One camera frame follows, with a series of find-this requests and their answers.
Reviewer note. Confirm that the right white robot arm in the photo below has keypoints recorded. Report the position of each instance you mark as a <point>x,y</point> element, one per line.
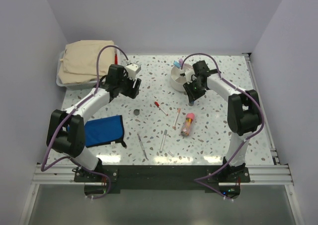
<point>244,116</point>

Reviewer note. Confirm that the red cap white pen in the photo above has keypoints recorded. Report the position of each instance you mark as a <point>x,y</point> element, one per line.
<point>159,107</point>

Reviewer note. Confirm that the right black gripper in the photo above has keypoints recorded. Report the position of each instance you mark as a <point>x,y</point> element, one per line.
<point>192,96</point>

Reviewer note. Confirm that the pink purple highlighter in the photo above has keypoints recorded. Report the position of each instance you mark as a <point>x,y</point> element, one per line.
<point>181,62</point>

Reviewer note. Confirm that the pink cap clear tube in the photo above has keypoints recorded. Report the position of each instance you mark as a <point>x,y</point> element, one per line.
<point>185,130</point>

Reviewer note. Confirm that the small grey round cap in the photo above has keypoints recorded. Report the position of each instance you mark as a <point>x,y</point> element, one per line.
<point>136,112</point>

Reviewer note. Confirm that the aluminium frame rail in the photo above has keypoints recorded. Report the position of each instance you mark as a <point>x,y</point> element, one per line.
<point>252,175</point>

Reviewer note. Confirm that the blue cap highlighter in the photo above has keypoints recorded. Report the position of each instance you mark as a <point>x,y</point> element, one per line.
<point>176,64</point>

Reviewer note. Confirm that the thin metal craft knife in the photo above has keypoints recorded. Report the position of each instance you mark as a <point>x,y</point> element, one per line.
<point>142,146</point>

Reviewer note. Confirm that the white plastic basket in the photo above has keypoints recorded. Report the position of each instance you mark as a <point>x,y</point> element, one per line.
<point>72,86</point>

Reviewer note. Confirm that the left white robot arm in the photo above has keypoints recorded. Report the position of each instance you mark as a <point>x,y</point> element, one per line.
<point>66,128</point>

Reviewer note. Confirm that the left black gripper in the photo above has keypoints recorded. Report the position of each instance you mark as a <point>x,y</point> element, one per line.
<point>132,92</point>

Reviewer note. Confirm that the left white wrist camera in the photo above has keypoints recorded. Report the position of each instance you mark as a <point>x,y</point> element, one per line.
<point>133,69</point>

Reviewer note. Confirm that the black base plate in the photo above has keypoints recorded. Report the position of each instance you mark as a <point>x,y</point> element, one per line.
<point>131,184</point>

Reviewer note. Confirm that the round white divided organizer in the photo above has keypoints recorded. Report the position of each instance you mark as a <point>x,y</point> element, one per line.
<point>176,80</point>

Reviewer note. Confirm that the blue fabric pouch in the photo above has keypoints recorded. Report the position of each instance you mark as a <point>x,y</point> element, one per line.
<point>105,131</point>

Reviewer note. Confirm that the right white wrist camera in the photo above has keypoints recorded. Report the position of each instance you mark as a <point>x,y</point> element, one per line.
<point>187,74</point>

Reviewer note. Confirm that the beige folded cloth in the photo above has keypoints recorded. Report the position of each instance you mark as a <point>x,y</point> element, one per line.
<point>78,64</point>

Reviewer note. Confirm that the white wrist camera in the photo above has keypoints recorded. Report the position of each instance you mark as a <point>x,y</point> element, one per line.
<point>187,74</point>
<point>133,69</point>

